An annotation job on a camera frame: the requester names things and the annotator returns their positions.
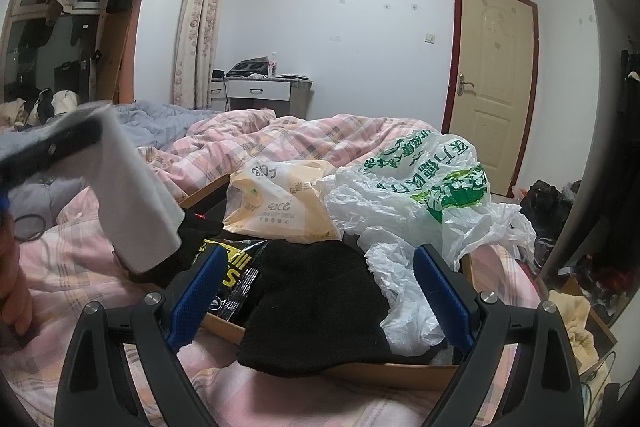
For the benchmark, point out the pile of plush clothes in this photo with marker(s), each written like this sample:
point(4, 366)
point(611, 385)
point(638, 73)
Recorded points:
point(45, 104)

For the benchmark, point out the white light switch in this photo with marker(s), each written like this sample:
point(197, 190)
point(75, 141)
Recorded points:
point(430, 38)

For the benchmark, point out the clear plastic bottle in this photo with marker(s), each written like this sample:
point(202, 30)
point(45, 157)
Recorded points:
point(273, 66)

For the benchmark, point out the brown cardboard box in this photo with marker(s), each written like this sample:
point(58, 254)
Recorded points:
point(415, 374)

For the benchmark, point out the beige tissue pack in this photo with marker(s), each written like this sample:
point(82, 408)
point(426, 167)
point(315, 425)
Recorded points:
point(280, 207)

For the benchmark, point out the white cloth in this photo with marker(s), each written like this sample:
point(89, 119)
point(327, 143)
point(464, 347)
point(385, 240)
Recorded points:
point(130, 197)

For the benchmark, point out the black bag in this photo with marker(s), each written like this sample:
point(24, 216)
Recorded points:
point(547, 207)

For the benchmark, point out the black yellow wipes packet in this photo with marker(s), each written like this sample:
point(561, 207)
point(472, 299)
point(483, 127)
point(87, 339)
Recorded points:
point(240, 272)

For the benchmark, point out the white desk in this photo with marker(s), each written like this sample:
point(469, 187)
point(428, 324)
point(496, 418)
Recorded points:
point(255, 91)

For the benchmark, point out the person's left hand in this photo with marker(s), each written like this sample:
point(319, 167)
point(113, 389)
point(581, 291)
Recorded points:
point(12, 287)

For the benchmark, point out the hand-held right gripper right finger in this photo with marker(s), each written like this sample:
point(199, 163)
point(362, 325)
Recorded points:
point(442, 302)

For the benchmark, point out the pink plaid duvet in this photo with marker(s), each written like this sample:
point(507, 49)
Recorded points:
point(300, 137)

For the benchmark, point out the beige crumpled cloth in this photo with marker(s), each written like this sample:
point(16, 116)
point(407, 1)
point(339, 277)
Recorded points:
point(575, 312)

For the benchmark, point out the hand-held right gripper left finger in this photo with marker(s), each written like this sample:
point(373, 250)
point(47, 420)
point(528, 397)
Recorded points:
point(197, 302)

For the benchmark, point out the grey duvet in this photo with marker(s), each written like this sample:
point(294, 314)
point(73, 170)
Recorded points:
point(150, 122)

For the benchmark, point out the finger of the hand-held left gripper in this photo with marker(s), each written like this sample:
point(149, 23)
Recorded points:
point(45, 153)
point(2, 203)

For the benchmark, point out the black knit hat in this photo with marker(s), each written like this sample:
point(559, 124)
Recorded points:
point(315, 307)

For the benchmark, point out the wardrobe with sliding door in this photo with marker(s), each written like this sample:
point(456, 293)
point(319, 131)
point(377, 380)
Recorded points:
point(595, 67)

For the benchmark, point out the white green-print plastic bag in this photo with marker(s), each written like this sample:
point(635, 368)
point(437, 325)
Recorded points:
point(425, 197)

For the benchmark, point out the floral curtain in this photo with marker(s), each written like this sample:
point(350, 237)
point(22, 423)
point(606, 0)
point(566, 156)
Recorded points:
point(200, 17)

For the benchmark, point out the black device on desk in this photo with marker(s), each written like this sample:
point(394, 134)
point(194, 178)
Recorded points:
point(247, 68)

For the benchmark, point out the cream door with red frame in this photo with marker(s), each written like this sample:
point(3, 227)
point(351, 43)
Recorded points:
point(492, 82)

